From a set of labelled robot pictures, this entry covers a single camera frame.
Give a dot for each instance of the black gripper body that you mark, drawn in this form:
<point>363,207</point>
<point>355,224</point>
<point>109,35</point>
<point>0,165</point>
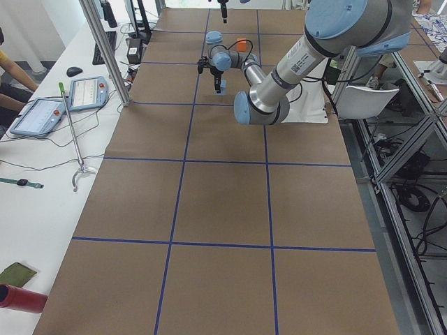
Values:
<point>216,73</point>

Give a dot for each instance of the light blue foam block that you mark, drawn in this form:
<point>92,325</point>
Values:
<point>223,91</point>

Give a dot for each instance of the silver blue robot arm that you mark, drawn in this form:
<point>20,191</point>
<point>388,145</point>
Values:
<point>373,27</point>

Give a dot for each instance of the orange foam block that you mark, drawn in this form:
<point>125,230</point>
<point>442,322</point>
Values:
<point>241,44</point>

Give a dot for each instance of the black power adapter box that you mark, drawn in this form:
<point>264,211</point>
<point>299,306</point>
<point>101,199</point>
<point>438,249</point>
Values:
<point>134,53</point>

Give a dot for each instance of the teach pendant far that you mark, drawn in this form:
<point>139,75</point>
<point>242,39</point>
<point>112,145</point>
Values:
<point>87,93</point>

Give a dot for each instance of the teach pendant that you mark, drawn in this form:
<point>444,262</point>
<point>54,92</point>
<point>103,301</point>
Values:
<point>87,93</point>
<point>39,118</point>

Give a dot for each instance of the black computer mouse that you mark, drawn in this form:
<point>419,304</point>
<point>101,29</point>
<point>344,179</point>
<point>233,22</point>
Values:
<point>73,71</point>

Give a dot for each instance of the white plastic chair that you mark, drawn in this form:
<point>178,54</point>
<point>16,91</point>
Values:
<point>363,102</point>

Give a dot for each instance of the reacher grabber stick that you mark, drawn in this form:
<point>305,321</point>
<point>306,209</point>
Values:
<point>83,167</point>

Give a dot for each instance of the teach pendant near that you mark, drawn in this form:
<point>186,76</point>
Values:
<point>39,118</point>

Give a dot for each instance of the smart watch green band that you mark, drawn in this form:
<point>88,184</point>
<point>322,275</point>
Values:
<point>21,182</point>

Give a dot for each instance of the green bean bag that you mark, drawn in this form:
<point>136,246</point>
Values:
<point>17,275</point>

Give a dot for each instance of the red cylinder bottle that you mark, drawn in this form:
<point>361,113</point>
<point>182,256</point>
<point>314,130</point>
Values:
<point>20,299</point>

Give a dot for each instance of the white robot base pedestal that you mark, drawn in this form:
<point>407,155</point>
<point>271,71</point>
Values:
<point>307,99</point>

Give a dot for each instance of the aluminium frame post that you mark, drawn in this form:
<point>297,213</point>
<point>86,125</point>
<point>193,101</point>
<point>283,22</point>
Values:
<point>96,27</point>

